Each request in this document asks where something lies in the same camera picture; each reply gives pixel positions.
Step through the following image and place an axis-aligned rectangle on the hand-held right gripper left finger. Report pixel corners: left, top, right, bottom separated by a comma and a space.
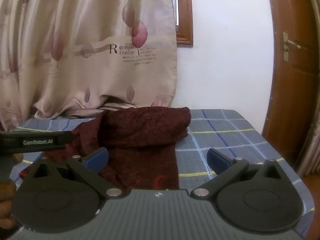
25, 147, 123, 198

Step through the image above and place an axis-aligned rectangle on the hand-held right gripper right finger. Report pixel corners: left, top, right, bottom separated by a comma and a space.
191, 148, 288, 199

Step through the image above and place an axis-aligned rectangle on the maroon lace garment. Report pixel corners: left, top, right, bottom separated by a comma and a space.
20, 107, 192, 190

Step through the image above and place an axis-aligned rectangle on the person's left hand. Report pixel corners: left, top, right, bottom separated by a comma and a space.
0, 154, 24, 230

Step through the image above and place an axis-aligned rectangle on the plaid grey bed sheet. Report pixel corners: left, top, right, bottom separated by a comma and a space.
10, 109, 316, 240

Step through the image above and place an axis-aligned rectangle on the patterned beige door curtain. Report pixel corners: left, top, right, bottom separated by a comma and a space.
299, 121, 320, 178

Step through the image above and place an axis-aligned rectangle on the brown wooden door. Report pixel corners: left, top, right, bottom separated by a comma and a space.
261, 0, 320, 171

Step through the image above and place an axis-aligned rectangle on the beige leaf print curtain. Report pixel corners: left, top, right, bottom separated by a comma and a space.
0, 0, 178, 131

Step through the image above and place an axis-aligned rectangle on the brass door handle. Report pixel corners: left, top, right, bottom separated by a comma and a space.
282, 32, 301, 62

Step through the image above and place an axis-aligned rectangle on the wooden window frame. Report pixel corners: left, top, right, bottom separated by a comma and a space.
170, 0, 194, 47

